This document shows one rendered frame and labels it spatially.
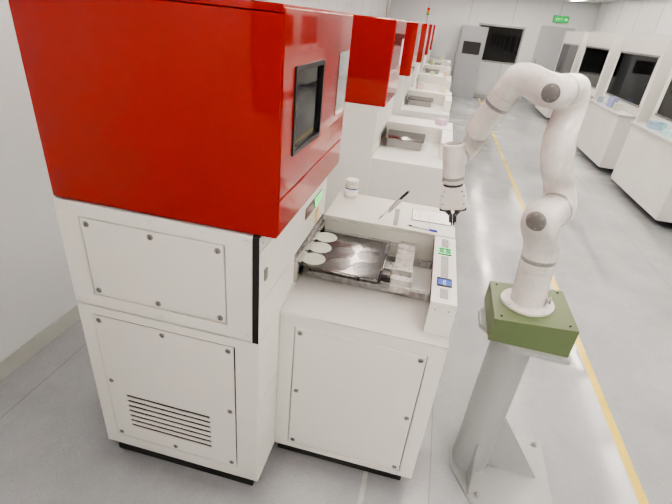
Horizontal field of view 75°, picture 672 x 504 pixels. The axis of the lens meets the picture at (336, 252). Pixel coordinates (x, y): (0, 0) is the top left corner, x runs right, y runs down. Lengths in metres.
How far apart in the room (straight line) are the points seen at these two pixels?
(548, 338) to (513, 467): 0.86
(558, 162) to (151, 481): 2.00
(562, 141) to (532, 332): 0.65
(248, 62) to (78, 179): 0.67
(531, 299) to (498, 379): 0.38
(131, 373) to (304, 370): 0.66
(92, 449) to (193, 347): 0.91
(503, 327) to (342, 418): 0.75
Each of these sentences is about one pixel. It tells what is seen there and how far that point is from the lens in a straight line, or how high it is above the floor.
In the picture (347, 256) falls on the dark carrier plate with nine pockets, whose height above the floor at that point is 0.90.
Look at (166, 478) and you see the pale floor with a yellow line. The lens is 2.22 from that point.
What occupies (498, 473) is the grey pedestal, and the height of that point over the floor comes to 0.01.
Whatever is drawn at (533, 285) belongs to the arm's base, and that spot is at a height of 1.03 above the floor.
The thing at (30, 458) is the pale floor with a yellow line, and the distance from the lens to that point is 2.47.
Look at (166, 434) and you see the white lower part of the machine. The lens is 2.07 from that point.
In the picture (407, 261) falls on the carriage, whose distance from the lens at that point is 1.95.
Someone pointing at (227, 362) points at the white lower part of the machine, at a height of 0.71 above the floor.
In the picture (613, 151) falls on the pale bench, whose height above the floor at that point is 0.35.
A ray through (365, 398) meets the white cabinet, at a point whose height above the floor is 0.49.
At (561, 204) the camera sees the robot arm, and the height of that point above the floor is 1.34.
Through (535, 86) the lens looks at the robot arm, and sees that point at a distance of 1.52.
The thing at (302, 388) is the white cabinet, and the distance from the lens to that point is 1.87.
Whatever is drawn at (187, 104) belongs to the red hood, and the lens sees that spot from 1.25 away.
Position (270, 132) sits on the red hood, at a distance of 1.16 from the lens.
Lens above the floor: 1.81
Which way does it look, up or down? 29 degrees down
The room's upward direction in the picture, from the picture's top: 6 degrees clockwise
